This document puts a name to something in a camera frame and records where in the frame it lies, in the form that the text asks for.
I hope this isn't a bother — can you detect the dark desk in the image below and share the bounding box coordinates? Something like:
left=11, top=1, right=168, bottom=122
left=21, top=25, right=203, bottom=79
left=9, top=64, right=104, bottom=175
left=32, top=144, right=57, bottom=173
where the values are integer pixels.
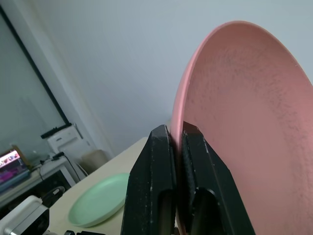
left=0, top=168, right=72, bottom=211

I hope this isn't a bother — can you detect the white side cabinet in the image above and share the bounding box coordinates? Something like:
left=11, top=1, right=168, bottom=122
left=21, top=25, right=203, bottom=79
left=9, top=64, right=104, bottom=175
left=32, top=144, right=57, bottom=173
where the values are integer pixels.
left=40, top=154, right=81, bottom=189

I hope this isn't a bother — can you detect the green plate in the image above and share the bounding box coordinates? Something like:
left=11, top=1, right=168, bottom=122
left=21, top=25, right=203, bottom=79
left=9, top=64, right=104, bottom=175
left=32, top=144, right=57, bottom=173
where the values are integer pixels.
left=67, top=172, right=130, bottom=228

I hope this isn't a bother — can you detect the beige chair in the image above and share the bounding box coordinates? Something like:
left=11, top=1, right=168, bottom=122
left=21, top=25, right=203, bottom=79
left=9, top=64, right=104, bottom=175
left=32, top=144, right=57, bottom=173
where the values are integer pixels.
left=81, top=149, right=110, bottom=175

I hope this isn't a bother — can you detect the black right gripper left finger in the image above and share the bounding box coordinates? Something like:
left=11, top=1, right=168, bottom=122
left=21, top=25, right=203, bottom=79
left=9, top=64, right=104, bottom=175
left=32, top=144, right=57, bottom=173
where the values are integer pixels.
left=120, top=124, right=178, bottom=235

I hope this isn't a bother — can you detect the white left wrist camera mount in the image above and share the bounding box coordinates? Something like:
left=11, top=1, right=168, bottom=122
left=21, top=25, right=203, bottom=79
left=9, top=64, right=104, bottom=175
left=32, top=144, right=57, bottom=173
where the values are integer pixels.
left=0, top=195, right=51, bottom=235

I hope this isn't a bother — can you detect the black-framed glass panel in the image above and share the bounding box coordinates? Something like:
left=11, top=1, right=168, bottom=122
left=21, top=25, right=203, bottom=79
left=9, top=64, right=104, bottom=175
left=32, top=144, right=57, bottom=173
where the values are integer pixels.
left=0, top=4, right=73, bottom=147

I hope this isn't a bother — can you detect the white computer case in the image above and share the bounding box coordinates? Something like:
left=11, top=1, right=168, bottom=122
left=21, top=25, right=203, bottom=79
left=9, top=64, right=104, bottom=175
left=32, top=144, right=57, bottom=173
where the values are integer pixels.
left=47, top=126, right=84, bottom=157

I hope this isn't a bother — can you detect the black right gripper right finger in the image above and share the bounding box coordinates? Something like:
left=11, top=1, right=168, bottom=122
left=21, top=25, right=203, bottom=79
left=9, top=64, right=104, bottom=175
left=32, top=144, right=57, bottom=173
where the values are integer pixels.
left=177, top=121, right=256, bottom=235

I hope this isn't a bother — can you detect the pink plate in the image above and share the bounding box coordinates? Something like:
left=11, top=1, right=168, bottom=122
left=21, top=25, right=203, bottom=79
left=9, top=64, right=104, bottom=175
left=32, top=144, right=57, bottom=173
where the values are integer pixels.
left=170, top=20, right=313, bottom=235

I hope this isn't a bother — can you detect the black bar on case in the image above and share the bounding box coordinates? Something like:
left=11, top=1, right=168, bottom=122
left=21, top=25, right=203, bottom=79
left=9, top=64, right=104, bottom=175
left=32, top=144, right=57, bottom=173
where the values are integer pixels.
left=40, top=123, right=78, bottom=140

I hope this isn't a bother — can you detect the laptop with colourful screen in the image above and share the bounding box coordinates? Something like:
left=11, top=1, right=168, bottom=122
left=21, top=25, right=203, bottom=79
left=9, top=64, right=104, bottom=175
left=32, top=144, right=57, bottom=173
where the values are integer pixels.
left=0, top=149, right=32, bottom=194

